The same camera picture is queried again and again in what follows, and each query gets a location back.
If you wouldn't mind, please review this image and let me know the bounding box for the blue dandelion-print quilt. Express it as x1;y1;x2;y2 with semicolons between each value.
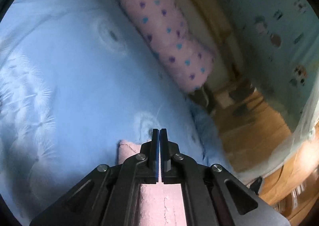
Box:
0;0;235;226

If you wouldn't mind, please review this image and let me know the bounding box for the dark patterned cloth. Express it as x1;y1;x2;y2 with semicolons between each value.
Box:
189;87;210;113

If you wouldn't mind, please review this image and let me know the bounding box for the wooden cabinet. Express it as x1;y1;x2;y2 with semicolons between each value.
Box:
258;121;319;226

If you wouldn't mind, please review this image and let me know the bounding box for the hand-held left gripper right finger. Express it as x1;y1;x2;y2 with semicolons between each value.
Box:
160;128;291;226

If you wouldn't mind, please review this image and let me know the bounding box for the pale mosquito net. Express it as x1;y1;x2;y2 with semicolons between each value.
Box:
237;86;319;184

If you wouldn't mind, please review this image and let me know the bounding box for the pink heart-print pillow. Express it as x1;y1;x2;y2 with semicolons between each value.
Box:
120;0;217;93

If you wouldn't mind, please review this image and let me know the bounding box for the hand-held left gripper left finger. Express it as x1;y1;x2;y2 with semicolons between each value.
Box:
29;129;160;226

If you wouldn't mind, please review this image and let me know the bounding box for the pink knitted cardigan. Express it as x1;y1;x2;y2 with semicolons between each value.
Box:
117;139;187;226

